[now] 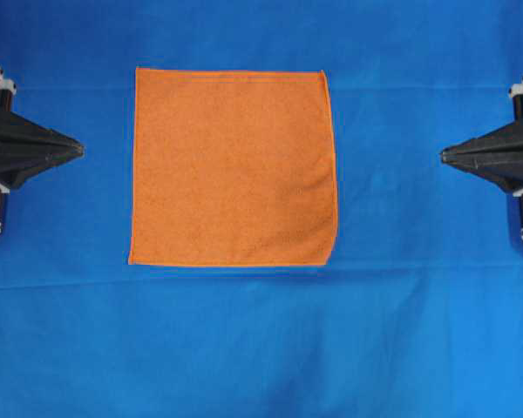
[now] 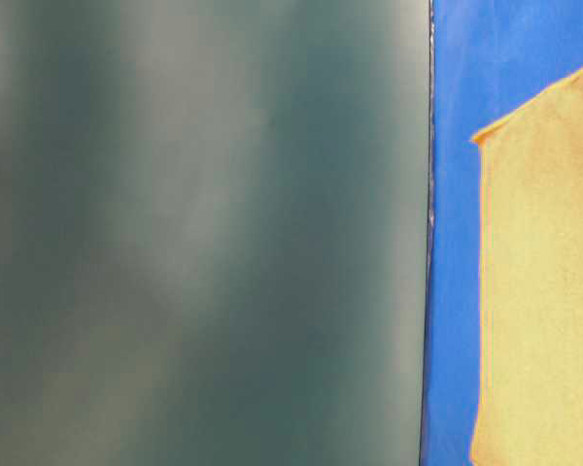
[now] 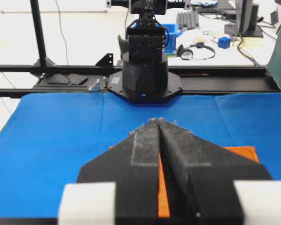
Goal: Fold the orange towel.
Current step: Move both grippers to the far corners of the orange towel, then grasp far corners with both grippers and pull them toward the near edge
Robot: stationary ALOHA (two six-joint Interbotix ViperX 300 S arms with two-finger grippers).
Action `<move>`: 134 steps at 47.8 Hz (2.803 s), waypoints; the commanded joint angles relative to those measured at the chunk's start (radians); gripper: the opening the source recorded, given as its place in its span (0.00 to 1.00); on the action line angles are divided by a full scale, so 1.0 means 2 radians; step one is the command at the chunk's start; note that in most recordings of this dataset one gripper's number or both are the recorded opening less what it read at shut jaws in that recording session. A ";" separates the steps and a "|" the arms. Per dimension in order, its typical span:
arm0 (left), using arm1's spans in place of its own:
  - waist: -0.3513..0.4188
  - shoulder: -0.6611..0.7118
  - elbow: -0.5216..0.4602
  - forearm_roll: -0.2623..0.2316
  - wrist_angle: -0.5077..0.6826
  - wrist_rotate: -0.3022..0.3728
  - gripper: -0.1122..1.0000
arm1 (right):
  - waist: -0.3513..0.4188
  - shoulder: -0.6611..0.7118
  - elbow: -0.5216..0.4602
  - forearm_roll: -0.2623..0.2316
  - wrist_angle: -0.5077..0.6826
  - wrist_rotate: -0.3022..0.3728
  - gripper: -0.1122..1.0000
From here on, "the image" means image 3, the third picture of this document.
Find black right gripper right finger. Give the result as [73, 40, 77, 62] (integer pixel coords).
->
[159, 120, 281, 225]

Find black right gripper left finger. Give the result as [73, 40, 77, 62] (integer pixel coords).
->
[58, 119, 160, 225]

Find orange towel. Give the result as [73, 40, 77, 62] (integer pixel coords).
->
[109, 145, 260, 218]

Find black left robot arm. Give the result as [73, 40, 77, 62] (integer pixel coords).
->
[107, 0, 190, 103]

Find blue table cloth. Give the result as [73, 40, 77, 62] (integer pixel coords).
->
[0, 92, 281, 218]

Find black headphones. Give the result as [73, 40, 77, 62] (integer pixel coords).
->
[177, 42, 216, 60]

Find small blue cube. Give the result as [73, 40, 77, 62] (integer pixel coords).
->
[218, 37, 231, 49]

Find blue plastic box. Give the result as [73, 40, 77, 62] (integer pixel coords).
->
[162, 23, 183, 55]

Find black keyboard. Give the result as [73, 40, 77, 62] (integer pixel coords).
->
[176, 11, 200, 30]

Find computer monitor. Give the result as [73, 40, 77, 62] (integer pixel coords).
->
[224, 0, 263, 38]

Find black aluminium frame rail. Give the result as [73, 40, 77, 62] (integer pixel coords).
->
[0, 66, 280, 103]

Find black vertical frame post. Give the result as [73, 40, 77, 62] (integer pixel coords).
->
[30, 0, 54, 68]

